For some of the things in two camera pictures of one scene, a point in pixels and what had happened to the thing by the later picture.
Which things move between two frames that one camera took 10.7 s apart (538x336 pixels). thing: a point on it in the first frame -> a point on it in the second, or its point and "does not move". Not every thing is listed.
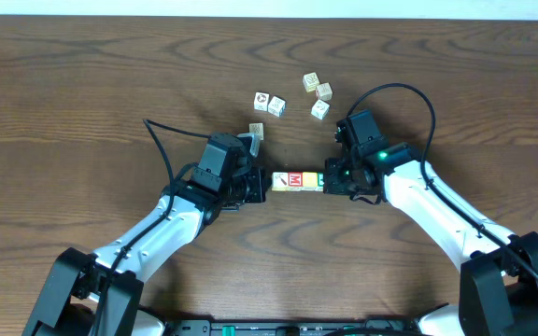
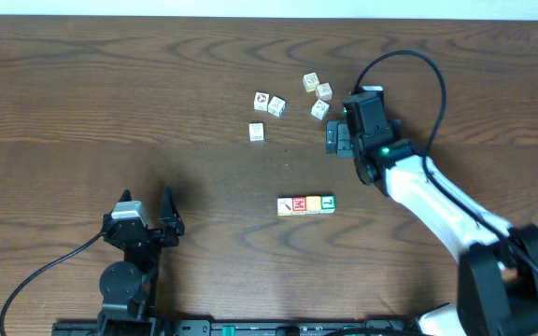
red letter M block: x=295 y=181 -> x=299 y=205
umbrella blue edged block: x=276 y=106 does not move
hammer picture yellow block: x=279 y=181 -> x=284 y=206
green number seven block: x=320 y=182 -> x=327 y=203
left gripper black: x=258 y=185 -> x=149 y=234
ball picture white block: x=261 y=101 does not move
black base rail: x=209 y=328 does not move
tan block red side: x=325 y=91 does not move
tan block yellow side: x=311 y=80 does not move
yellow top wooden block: x=309 y=181 -> x=313 y=204
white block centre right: x=319 y=109 does not move
